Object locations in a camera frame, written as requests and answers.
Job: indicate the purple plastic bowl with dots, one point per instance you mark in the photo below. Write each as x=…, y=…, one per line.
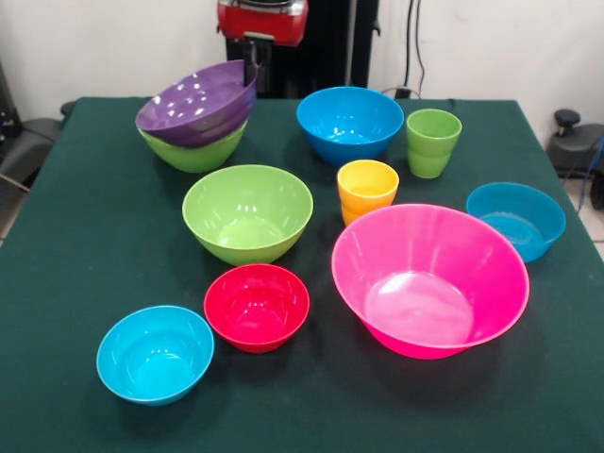
x=198, y=108

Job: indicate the green plastic bowl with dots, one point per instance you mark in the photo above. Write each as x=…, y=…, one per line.
x=198, y=158
x=247, y=212

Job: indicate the large pink plastic bowl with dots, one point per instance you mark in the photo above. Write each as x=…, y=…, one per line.
x=424, y=264

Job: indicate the red plastic bowl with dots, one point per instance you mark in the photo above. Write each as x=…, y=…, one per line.
x=257, y=307

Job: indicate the small light blue bowl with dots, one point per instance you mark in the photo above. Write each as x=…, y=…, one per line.
x=156, y=356

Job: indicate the black equipment base with knob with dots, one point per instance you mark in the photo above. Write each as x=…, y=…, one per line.
x=575, y=146

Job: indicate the black round knob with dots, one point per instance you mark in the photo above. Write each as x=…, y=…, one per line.
x=67, y=108

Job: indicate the black power plug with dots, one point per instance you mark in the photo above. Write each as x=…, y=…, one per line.
x=401, y=92

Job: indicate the yellow plastic cup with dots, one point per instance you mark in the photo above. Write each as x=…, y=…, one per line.
x=368, y=193
x=349, y=216

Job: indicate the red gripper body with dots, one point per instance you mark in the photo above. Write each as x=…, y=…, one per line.
x=264, y=23

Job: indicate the dark green tablecloth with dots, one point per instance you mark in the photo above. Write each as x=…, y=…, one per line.
x=302, y=406

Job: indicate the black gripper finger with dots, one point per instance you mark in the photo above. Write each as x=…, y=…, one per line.
x=248, y=66
x=258, y=61

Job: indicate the translucent blue plastic bowl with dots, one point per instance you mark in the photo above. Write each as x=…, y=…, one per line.
x=519, y=222

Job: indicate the green plastic cup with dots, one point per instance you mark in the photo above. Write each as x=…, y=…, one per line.
x=434, y=137
x=427, y=167

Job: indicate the large blue plastic bowl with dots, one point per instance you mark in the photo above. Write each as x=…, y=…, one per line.
x=349, y=118

